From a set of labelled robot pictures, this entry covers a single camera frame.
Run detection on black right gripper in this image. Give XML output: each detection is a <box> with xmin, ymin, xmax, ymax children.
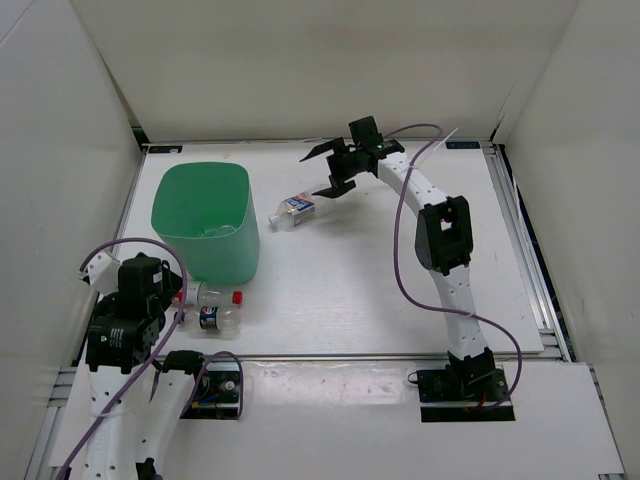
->
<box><xmin>306</xmin><ymin>139</ymin><xmax>363</xmax><ymax>200</ymax></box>

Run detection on clear bottle blue white label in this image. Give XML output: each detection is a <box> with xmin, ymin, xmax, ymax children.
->
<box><xmin>268</xmin><ymin>184</ymin><xmax>332</xmax><ymax>231</ymax></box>

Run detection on clear bottle blue cap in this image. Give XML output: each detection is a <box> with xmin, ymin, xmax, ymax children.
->
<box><xmin>198</xmin><ymin>225</ymin><xmax>237</xmax><ymax>238</ymax></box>

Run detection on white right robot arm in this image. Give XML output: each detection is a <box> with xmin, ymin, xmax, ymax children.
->
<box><xmin>303</xmin><ymin>116</ymin><xmax>496</xmax><ymax>401</ymax></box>

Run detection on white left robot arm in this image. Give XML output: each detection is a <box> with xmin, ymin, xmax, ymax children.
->
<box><xmin>81</xmin><ymin>253</ymin><xmax>210</xmax><ymax>479</ymax></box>

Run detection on green plastic bin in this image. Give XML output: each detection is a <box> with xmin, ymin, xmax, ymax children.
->
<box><xmin>151</xmin><ymin>162</ymin><xmax>260</xmax><ymax>285</ymax></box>

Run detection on clear bottle red label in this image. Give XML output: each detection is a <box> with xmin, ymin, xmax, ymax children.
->
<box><xmin>172</xmin><ymin>280</ymin><xmax>243</xmax><ymax>307</ymax></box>

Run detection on clear Pepsi bottle black cap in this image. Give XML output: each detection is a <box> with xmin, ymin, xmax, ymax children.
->
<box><xmin>173</xmin><ymin>306</ymin><xmax>240</xmax><ymax>340</ymax></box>

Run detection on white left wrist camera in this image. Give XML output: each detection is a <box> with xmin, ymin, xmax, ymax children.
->
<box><xmin>79</xmin><ymin>251</ymin><xmax>121</xmax><ymax>296</ymax></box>

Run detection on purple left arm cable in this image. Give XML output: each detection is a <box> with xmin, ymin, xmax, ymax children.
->
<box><xmin>52</xmin><ymin>238</ymin><xmax>244</xmax><ymax>480</ymax></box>

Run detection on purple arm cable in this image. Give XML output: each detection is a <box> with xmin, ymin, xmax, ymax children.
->
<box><xmin>52</xmin><ymin>238</ymin><xmax>244</xmax><ymax>480</ymax></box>
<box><xmin>384</xmin><ymin>123</ymin><xmax>522</xmax><ymax>411</ymax></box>

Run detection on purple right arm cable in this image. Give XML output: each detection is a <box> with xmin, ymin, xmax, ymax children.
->
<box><xmin>384</xmin><ymin>123</ymin><xmax>522</xmax><ymax>411</ymax></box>

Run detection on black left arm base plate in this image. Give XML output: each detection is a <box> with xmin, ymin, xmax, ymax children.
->
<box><xmin>181</xmin><ymin>361</ymin><xmax>244</xmax><ymax>420</ymax></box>

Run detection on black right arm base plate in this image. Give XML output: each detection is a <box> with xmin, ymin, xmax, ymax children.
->
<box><xmin>407</xmin><ymin>369</ymin><xmax>516</xmax><ymax>423</ymax></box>

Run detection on aluminium table frame rail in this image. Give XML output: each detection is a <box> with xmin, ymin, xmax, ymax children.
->
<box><xmin>484</xmin><ymin>144</ymin><xmax>575</xmax><ymax>362</ymax></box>

